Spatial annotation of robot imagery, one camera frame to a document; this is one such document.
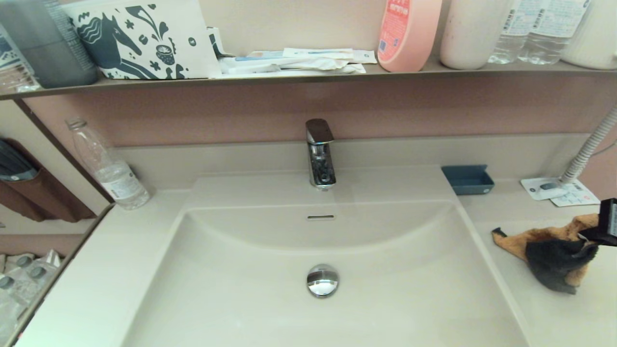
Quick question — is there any grey cylindrical container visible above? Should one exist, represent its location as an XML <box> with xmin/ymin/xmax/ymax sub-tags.
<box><xmin>0</xmin><ymin>0</ymin><xmax>100</xmax><ymax>90</ymax></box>

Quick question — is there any beige ceramic sink basin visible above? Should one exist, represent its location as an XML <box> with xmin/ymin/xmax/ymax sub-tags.
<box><xmin>121</xmin><ymin>166</ymin><xmax>537</xmax><ymax>347</ymax></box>

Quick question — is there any chrome lever faucet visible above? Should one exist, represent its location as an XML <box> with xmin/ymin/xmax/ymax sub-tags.
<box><xmin>305</xmin><ymin>119</ymin><xmax>337</xmax><ymax>191</ymax></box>

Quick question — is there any white corrugated hose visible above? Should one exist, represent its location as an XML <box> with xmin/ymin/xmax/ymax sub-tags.
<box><xmin>539</xmin><ymin>104</ymin><xmax>617</xmax><ymax>190</ymax></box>

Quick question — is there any cream ceramic cup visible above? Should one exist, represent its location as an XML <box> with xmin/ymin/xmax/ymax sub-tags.
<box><xmin>439</xmin><ymin>0</ymin><xmax>513</xmax><ymax>71</ymax></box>

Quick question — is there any white printed leaflet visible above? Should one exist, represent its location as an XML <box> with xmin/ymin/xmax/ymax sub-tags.
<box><xmin>520</xmin><ymin>176</ymin><xmax>602</xmax><ymax>208</ymax></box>

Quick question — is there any white ribbed container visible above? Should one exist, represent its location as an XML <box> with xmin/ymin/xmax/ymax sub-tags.
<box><xmin>561</xmin><ymin>0</ymin><xmax>617</xmax><ymax>70</ymax></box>

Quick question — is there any white packet blue stripe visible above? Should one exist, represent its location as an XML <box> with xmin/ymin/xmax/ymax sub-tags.
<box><xmin>282</xmin><ymin>47</ymin><xmax>355</xmax><ymax>61</ymax></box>

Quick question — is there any chrome drain stopper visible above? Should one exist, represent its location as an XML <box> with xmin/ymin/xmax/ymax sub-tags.
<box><xmin>306</xmin><ymin>263</ymin><xmax>340</xmax><ymax>298</ymax></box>

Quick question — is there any flat white packet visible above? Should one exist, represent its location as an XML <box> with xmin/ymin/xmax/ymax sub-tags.
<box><xmin>215</xmin><ymin>64</ymin><xmax>366</xmax><ymax>80</ymax></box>

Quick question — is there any white horse print box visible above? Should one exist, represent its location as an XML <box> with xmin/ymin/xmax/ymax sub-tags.
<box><xmin>62</xmin><ymin>0</ymin><xmax>223</xmax><ymax>80</ymax></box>

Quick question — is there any brown wall shelf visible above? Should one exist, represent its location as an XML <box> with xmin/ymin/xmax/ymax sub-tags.
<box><xmin>0</xmin><ymin>58</ymin><xmax>617</xmax><ymax>102</ymax></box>

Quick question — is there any dark grey folded item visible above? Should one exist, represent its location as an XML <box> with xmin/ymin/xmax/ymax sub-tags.
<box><xmin>0</xmin><ymin>139</ymin><xmax>39</xmax><ymax>183</ymax></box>

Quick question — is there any clear labelled water bottle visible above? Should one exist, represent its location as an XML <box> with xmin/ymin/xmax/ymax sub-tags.
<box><xmin>517</xmin><ymin>0</ymin><xmax>591</xmax><ymax>66</ymax></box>
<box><xmin>488</xmin><ymin>0</ymin><xmax>534</xmax><ymax>65</ymax></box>

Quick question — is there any blue plastic soap dish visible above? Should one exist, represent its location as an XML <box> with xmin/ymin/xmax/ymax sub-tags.
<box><xmin>441</xmin><ymin>164</ymin><xmax>496</xmax><ymax>196</ymax></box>

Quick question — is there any orange and grey cloth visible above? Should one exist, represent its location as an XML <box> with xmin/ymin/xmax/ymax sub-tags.
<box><xmin>491</xmin><ymin>213</ymin><xmax>601</xmax><ymax>295</ymax></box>

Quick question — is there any long white toothbrush packet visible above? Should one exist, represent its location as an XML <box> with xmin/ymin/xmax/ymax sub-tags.
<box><xmin>219</xmin><ymin>52</ymin><xmax>349</xmax><ymax>74</ymax></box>

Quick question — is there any clear plastic water bottle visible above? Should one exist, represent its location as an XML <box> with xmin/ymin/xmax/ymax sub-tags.
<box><xmin>65</xmin><ymin>118</ymin><xmax>151</xmax><ymax>211</ymax></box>

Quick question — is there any pink lotion bottle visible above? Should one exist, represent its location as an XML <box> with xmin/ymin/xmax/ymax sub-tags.
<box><xmin>376</xmin><ymin>0</ymin><xmax>443</xmax><ymax>73</ymax></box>

